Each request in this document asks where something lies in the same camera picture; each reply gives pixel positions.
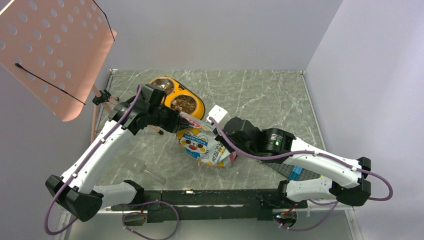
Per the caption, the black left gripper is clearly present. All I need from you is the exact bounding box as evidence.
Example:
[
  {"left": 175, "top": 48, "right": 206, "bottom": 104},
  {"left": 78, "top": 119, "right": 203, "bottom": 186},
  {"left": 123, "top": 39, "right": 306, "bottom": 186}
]
[{"left": 148, "top": 104, "right": 194, "bottom": 133}]

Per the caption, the cat food bag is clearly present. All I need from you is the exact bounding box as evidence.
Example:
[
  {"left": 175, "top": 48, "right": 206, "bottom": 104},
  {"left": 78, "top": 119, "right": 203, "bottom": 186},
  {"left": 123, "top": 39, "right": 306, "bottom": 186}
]
[{"left": 176, "top": 112, "right": 238, "bottom": 168}]

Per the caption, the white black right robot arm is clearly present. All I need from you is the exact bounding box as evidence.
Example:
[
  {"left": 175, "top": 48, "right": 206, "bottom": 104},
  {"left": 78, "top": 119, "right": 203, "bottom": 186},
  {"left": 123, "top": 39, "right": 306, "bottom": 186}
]
[{"left": 207, "top": 116, "right": 372, "bottom": 208}]

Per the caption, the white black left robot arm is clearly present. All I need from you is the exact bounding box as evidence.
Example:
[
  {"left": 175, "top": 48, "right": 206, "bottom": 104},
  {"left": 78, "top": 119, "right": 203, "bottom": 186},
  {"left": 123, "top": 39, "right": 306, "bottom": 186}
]
[{"left": 45, "top": 84, "right": 189, "bottom": 222}]

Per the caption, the yellow double pet bowl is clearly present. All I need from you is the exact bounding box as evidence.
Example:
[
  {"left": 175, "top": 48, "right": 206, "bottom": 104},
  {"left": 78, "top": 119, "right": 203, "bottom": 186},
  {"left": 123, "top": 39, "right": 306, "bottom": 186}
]
[{"left": 149, "top": 76, "right": 206, "bottom": 120}]

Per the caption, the grey lego baseplate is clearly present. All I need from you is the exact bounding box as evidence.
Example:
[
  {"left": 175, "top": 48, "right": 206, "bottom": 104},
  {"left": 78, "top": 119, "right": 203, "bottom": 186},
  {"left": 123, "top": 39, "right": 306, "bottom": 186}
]
[{"left": 264, "top": 161, "right": 321, "bottom": 181}]

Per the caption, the blue lego brick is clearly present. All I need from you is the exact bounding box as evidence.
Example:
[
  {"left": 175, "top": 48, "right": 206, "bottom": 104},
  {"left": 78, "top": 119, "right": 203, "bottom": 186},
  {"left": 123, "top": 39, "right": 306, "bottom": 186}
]
[{"left": 287, "top": 166, "right": 303, "bottom": 181}]

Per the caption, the pink perforated music stand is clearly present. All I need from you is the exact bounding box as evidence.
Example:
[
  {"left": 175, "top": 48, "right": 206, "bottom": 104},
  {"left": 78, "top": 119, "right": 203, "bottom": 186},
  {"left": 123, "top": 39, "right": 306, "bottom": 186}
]
[{"left": 0, "top": 0, "right": 165, "bottom": 143}]

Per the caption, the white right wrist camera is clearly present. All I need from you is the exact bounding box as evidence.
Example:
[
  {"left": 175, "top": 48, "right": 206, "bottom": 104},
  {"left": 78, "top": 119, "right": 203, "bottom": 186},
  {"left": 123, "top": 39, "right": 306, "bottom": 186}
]
[{"left": 206, "top": 105, "right": 232, "bottom": 129}]

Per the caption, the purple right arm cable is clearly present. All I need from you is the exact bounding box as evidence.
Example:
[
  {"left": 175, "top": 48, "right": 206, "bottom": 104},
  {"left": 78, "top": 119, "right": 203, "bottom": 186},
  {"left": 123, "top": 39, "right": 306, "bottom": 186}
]
[{"left": 208, "top": 116, "right": 394, "bottom": 232}]

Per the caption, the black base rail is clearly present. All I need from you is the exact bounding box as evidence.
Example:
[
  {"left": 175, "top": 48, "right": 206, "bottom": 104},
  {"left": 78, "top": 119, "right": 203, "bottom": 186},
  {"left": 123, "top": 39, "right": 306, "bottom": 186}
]
[{"left": 110, "top": 188, "right": 308, "bottom": 223}]

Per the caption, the aluminium frame rail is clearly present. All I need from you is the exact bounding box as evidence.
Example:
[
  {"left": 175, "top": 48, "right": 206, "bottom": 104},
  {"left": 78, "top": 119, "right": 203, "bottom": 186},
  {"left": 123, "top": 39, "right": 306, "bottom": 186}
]
[{"left": 52, "top": 190, "right": 364, "bottom": 240}]

